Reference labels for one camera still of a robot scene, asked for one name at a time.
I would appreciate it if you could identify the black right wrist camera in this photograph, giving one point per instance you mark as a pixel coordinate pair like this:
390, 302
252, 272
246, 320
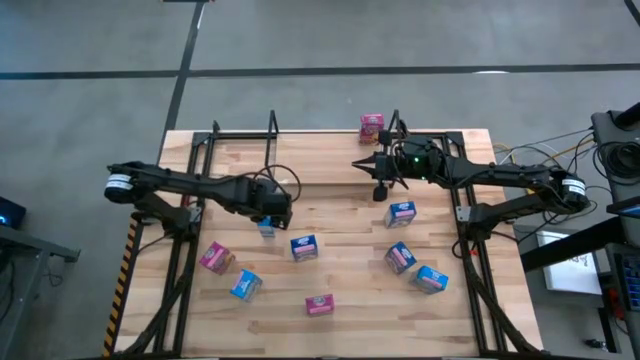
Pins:
380, 193

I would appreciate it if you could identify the dark blue Frosted Flakes box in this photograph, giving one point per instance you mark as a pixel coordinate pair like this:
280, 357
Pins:
304, 247
400, 214
400, 257

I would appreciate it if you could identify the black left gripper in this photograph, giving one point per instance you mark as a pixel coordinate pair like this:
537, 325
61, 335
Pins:
262, 197

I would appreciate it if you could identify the red zip tie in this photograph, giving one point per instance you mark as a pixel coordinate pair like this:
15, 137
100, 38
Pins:
472, 253

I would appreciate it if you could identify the white board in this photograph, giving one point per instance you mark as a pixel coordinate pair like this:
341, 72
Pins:
570, 277

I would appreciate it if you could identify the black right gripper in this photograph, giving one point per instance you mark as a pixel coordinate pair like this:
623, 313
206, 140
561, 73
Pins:
410, 162

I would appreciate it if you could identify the grey metal table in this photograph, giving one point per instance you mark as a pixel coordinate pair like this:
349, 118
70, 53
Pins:
40, 242

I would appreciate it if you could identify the small black object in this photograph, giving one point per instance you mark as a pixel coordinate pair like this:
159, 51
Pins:
595, 344

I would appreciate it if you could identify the grey equipment cart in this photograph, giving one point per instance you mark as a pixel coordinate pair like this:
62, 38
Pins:
602, 131

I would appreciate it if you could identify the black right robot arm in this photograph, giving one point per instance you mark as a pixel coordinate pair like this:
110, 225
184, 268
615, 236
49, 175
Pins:
500, 172

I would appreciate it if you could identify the silver metal bracket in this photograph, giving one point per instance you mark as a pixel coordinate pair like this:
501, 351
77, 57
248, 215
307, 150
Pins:
463, 214
196, 214

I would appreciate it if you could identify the black keyboard blue keys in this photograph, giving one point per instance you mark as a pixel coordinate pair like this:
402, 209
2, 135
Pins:
633, 280

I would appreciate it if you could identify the magenta Raisin Bran box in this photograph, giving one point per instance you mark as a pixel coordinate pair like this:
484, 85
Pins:
320, 304
371, 127
217, 257

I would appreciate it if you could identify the black metal beam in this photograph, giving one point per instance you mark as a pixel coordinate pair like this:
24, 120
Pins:
570, 246

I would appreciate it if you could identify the yellow black hazard tape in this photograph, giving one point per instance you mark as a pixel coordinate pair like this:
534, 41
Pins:
121, 285

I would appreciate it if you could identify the light blue Rice Krispies box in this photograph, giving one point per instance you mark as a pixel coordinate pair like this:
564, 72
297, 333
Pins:
430, 279
266, 230
246, 284

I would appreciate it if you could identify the black monitor blue light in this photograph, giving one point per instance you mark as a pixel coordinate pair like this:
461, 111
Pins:
11, 212

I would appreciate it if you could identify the black aluminium table frame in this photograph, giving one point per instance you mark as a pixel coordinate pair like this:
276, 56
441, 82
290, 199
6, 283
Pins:
182, 320

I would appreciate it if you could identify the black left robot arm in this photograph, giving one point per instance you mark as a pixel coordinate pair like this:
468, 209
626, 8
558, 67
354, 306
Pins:
190, 182

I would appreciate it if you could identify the dark screen blue glow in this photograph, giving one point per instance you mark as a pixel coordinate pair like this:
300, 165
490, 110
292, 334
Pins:
627, 210

